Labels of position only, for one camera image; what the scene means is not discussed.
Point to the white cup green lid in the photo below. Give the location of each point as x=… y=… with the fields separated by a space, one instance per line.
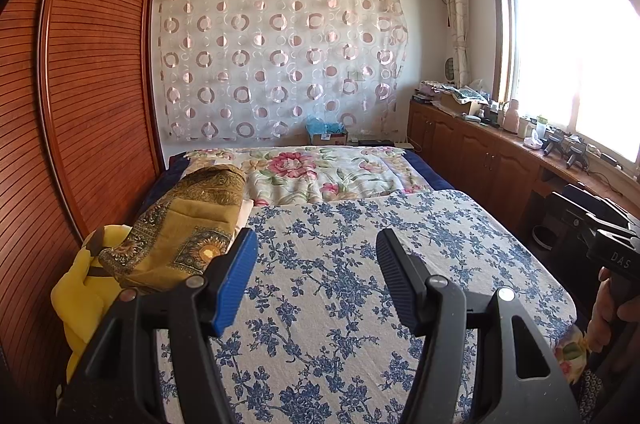
x=541 y=124

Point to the blue floral quilted mat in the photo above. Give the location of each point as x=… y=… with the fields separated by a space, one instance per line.
x=325 y=264

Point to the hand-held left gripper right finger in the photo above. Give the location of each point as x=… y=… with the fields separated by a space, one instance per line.
x=400 y=284

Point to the person's right hand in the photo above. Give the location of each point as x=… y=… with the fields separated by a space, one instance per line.
x=605 y=319

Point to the pale pink bottle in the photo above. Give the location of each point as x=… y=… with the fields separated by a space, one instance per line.
x=511 y=119

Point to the grey round fan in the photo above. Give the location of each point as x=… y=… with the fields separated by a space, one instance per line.
x=450 y=68

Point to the white power strip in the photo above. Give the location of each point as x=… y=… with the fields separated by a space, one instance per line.
x=404 y=145

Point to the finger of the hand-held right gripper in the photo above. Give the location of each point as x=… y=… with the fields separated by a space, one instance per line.
x=610 y=221

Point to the cardboard box with clutter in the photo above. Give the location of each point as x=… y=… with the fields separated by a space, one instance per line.
x=450 y=97

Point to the beige patterned window curtain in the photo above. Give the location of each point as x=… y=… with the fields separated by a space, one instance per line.
x=457 y=14

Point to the white waste bin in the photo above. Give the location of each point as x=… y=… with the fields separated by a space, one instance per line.
x=542 y=238

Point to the black tripod gadget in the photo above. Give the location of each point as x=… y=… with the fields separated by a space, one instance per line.
x=575 y=154
x=552 y=142

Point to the circle-patterned sheer curtain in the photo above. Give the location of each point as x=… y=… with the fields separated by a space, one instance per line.
x=280 y=64

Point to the cardboard box with blue cloth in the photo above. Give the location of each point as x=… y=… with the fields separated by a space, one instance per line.
x=327 y=135

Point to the person's dark patterned clothing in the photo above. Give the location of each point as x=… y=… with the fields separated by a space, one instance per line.
x=600 y=394

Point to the yellow plush toy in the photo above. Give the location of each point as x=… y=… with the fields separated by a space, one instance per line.
x=80 y=299

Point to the wooden-framed window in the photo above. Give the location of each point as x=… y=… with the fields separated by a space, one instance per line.
x=575 y=54

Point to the mustard patterned shirt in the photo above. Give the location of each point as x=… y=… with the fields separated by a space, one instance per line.
x=185 y=224

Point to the small white lilac appliance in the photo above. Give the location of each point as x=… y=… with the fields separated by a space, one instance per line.
x=533 y=140

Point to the white cloth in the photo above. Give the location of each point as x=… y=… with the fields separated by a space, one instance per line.
x=245 y=211

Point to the wooden louvered wardrobe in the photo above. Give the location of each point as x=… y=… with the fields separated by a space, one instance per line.
x=90 y=79

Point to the wooden sideboard cabinet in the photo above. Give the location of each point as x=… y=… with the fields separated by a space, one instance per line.
x=475 y=154

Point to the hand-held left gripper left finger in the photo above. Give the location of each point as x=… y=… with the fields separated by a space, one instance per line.
x=232 y=284

